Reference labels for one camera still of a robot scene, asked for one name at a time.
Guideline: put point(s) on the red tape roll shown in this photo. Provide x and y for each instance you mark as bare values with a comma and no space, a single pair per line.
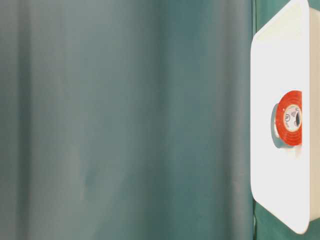
288,118

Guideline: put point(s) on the white plastic case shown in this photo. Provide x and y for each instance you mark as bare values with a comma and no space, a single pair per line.
285,56

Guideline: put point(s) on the green tape roll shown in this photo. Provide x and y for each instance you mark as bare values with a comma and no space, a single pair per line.
273,126

